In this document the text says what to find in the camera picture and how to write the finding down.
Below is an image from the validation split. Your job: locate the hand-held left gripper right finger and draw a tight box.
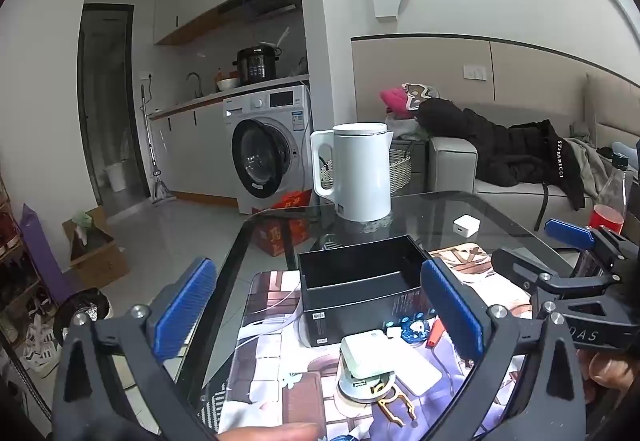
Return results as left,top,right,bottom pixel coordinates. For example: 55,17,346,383
419,257,588,441

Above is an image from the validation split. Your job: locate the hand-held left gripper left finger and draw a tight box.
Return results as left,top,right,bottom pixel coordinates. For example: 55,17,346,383
50,257,221,441

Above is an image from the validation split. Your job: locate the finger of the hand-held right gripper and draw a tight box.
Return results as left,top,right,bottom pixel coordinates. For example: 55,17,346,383
491,247,627,298
544,218,640,281

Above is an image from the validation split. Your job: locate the round blue tin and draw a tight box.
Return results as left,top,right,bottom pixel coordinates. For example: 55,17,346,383
397,313,432,347

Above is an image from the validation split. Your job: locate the white power bank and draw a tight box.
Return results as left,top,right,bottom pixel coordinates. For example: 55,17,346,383
395,351,443,397

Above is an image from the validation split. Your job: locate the black cardboard box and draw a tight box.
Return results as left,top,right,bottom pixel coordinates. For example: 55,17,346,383
298,235,436,349

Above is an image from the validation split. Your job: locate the person's right hand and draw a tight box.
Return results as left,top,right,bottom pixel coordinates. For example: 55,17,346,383
586,347,640,406

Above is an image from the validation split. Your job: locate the person's left hand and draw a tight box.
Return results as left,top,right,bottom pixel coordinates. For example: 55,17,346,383
217,422,321,441

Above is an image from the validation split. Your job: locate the clear glass bottle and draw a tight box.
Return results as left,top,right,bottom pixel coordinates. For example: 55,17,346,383
589,152,632,236

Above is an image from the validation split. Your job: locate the white cube charger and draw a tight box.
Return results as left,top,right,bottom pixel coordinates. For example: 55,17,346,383
453,215,481,237

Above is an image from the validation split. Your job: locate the grey garment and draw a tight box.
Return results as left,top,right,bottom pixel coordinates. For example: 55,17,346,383
565,136,616,202

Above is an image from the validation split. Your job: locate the brown cardboard box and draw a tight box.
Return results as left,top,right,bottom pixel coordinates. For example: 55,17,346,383
61,206,130,289

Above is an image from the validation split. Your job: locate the printed desk mat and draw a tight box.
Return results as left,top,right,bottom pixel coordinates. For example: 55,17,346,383
200,243,586,441

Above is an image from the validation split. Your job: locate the white trash bin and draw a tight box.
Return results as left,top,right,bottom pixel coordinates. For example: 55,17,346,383
52,288,112,337

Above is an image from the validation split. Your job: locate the black jacket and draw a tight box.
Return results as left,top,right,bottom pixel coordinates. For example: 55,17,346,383
416,98,586,212

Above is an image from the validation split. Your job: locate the gold metal hook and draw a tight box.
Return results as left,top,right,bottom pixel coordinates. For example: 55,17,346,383
371,383,418,427

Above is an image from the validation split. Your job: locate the grey sofa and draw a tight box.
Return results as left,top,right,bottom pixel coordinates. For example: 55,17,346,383
427,71,640,252

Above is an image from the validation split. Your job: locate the red gift box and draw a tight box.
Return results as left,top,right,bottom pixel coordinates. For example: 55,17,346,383
252,191,321,258

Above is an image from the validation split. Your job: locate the white sneaker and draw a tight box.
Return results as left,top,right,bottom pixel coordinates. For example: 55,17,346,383
22,326,62,374

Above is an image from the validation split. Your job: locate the wicker basket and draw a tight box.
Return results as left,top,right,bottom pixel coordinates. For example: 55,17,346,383
320,148,413,196

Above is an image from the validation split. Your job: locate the white bucket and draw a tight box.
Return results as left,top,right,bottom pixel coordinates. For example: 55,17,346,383
104,162,127,193

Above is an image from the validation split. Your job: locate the purple rolled mat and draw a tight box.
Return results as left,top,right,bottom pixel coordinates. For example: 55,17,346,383
20,204,73,304

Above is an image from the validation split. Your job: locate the white kitchen base cabinet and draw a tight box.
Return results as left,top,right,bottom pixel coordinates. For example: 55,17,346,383
149,94,238,202

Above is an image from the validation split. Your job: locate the white electric kettle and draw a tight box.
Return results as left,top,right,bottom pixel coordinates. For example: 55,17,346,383
310,122,396,223

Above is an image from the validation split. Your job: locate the flat mop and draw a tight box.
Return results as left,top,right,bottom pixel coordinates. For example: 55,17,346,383
140,85,176,207

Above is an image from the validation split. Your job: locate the shoe rack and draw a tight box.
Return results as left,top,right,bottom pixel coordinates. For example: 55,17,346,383
0,181,41,322

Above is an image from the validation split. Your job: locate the patterned cloth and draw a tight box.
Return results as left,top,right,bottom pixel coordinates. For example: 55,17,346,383
402,82,440,108

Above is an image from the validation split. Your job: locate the pink cloth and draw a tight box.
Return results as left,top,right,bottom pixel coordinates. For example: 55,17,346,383
380,85,418,118

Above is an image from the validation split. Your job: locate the white washing machine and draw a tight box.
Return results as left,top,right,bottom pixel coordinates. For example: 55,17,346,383
222,85,313,216

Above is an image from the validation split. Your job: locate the dark glass door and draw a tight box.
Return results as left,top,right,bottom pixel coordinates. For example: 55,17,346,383
77,4,151,202

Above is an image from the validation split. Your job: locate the black pressure cooker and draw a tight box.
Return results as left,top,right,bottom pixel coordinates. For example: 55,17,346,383
236,45,282,87

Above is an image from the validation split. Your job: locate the range hood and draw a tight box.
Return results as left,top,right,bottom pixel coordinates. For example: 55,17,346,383
217,0,301,24

